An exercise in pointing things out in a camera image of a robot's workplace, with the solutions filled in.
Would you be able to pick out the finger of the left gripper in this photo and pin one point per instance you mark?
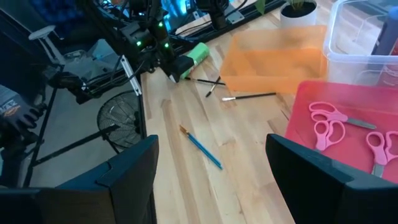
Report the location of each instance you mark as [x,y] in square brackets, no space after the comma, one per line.
[184,67]

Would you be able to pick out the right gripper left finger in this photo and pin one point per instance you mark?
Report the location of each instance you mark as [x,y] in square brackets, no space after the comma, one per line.
[133,180]

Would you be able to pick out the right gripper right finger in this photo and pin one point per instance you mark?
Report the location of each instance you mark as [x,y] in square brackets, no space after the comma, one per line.
[308,186]

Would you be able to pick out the green paint bottle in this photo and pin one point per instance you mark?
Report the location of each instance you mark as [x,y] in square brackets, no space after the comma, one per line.
[200,53]

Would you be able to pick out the brown paintbrush white bristles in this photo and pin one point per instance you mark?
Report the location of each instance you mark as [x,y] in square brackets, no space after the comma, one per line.
[255,95]

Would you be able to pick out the dark blue paint bottle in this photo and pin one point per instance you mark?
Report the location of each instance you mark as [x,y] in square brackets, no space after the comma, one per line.
[388,34]

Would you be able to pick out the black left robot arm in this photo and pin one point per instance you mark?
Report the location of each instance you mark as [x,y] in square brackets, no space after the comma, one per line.
[161,34]

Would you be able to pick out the pink plastic bin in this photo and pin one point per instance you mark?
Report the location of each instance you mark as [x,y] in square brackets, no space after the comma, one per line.
[354,152]

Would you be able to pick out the black floor fan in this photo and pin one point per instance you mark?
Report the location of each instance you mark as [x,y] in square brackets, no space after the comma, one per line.
[121,118]

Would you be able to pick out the orange plastic bin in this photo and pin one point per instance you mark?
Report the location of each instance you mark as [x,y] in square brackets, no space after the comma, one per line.
[273,59]

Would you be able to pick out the person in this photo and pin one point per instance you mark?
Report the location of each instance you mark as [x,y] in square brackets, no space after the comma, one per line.
[62,9]

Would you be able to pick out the green potted plant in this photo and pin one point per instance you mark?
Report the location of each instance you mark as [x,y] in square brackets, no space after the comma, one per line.
[298,20]

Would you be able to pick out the white chair armrest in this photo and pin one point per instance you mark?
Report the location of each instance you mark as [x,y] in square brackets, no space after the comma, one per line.
[42,32]

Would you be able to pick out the clear plastic bin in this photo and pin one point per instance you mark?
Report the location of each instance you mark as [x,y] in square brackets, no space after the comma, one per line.
[348,46]

